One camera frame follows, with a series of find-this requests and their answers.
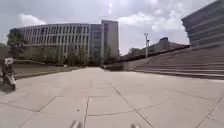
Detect grey stone slab plaza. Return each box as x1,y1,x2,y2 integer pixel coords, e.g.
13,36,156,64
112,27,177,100
0,66,224,128

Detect tall pole with lamp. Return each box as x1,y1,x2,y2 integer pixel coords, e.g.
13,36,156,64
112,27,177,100
143,31,151,61

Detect low dark building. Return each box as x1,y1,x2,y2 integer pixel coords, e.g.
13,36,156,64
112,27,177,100
120,36,190,62

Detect large pale many-windowed building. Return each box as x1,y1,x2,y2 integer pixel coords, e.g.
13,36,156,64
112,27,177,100
9,19,120,64

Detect robot's own part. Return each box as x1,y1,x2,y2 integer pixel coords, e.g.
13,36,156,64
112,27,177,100
69,120,83,128
130,123,142,128

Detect wide grey stone steps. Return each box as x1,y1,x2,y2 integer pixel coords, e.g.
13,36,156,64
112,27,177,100
121,45,224,81

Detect grey multi-storey block building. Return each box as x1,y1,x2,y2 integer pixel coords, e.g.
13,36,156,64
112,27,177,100
181,0,224,50

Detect parked scooter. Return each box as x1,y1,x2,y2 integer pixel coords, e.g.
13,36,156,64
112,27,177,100
0,57,18,92

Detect low dark kerb wall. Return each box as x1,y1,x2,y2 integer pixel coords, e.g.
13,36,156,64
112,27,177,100
13,63,83,80

